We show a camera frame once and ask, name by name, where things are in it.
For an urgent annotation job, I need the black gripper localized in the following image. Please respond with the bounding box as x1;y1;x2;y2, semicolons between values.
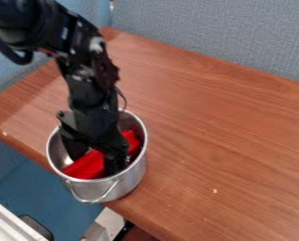
55;62;133;177

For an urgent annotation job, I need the grey metal table frame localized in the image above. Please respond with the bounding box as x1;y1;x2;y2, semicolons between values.
79;208;134;241

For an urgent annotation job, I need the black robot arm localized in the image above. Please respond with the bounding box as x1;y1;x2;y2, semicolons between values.
0;0;130;175

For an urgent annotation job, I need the red plastic block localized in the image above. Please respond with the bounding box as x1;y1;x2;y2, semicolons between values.
62;130;142;180

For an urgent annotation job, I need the white appliance at bottom left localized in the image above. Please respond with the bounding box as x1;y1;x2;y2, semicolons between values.
0;204;43;241

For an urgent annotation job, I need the metal pot with handle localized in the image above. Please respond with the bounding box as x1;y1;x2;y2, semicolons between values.
47;110;149;203

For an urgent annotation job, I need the black object under table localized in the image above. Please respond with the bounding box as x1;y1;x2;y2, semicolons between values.
19;215;54;241

